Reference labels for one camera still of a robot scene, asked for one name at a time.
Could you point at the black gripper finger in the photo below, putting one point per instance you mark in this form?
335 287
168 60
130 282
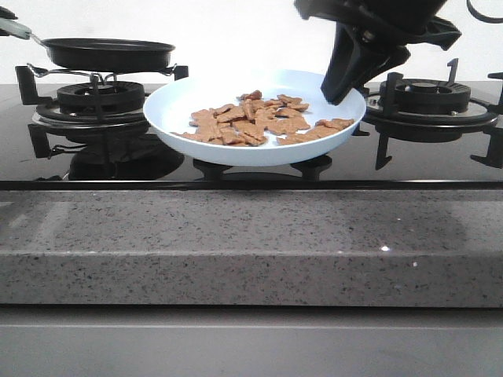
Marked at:
8 15

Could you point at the black frying pan green handle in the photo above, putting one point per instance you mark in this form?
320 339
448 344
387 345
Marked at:
98 54

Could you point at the light blue plate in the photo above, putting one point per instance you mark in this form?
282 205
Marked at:
169 111

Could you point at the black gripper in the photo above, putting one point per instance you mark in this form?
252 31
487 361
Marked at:
353 63

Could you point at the black gas burner under pan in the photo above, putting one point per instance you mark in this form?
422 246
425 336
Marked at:
100 102

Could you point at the black glass stove top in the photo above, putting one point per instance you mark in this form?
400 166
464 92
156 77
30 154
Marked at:
375 157

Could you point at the black gas burner without pan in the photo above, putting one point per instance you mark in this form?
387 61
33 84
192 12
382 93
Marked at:
431 111

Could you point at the brown meat pieces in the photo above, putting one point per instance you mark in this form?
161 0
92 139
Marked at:
251 121

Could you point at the grey cabinet front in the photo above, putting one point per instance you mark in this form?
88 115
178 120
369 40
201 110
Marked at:
248 341

